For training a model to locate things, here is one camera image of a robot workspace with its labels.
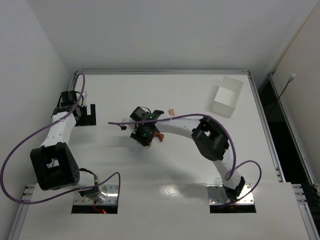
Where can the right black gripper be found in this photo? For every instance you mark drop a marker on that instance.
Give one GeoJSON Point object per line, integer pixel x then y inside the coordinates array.
{"type": "Point", "coordinates": [141, 139]}

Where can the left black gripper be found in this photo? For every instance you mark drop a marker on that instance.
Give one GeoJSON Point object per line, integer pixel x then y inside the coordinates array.
{"type": "Point", "coordinates": [87, 118]}

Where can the red-brown arch block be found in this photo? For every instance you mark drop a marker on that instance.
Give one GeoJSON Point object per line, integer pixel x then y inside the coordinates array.
{"type": "Point", "coordinates": [159, 135]}

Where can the small light wood block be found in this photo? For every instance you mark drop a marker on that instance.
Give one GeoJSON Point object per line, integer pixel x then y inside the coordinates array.
{"type": "Point", "coordinates": [171, 112]}

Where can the white perforated box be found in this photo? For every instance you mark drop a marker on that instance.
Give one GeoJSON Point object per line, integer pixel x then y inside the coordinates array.
{"type": "Point", "coordinates": [226, 97]}

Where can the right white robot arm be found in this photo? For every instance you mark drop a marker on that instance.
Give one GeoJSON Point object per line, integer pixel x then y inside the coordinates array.
{"type": "Point", "coordinates": [211, 138]}

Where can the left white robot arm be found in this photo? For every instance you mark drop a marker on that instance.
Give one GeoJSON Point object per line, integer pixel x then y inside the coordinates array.
{"type": "Point", "coordinates": [54, 165]}

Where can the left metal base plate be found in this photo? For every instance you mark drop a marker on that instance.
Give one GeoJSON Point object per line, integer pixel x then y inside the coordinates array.
{"type": "Point", "coordinates": [104, 195]}

